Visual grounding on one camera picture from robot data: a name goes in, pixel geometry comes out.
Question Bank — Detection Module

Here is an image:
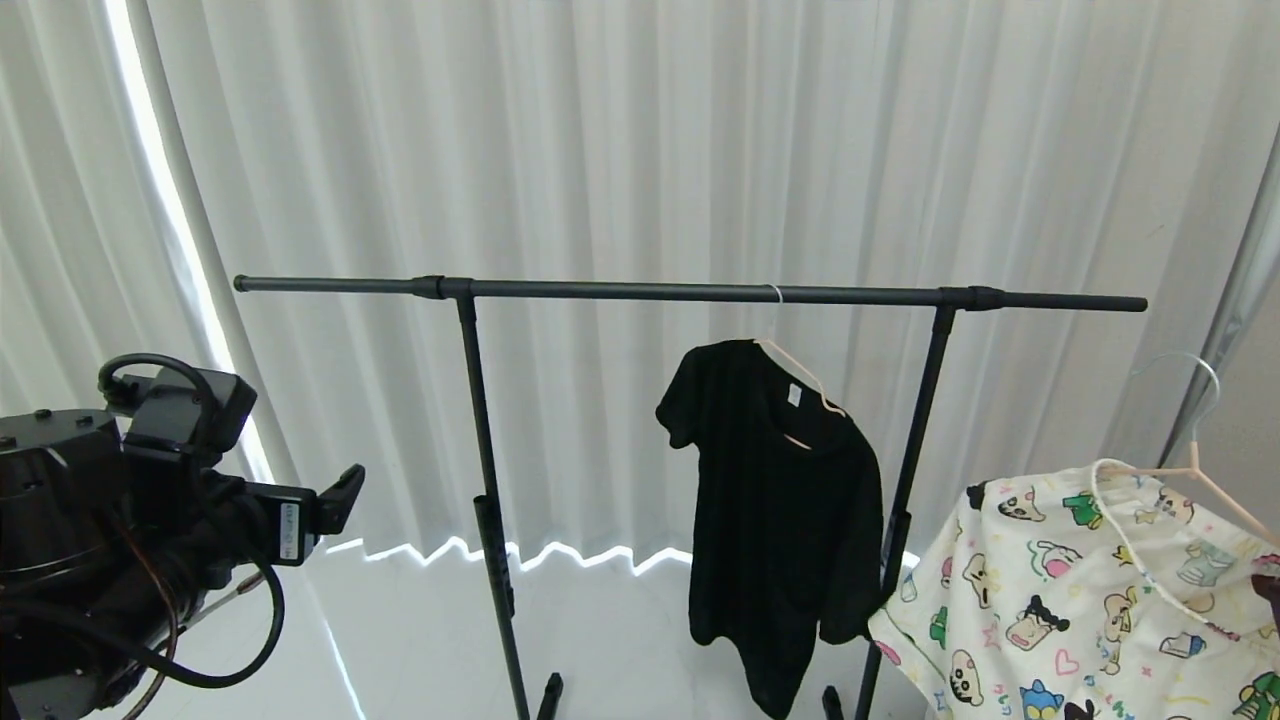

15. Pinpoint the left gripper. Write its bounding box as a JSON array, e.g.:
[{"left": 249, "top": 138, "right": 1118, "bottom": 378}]
[{"left": 190, "top": 463, "right": 366, "bottom": 591}]

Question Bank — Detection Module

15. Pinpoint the black short-sleeved shirt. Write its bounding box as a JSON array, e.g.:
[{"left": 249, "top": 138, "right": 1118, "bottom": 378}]
[{"left": 655, "top": 340, "right": 886, "bottom": 719}]

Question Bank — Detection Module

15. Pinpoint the pink clothes hanger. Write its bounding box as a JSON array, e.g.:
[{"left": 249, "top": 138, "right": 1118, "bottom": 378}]
[
  {"left": 1090, "top": 352, "right": 1280, "bottom": 546},
  {"left": 755, "top": 285, "right": 848, "bottom": 451}
]

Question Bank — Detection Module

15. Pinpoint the cream printed garment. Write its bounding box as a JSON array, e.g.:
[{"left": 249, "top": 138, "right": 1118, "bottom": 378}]
[{"left": 868, "top": 460, "right": 1280, "bottom": 720}]

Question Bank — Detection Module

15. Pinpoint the black clothes rack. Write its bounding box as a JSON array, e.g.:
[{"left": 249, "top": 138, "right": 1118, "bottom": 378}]
[{"left": 233, "top": 275, "right": 1149, "bottom": 720}]

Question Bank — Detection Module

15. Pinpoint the white curtain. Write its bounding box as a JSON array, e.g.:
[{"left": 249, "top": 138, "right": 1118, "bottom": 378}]
[{"left": 0, "top": 0, "right": 1280, "bottom": 576}]

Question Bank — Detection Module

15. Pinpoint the black cable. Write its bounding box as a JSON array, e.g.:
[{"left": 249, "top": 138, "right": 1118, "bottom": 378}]
[{"left": 0, "top": 355, "right": 286, "bottom": 691}]

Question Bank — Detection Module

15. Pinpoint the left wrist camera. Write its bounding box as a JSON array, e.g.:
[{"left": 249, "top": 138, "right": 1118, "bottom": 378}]
[{"left": 98, "top": 355, "right": 258, "bottom": 471}]

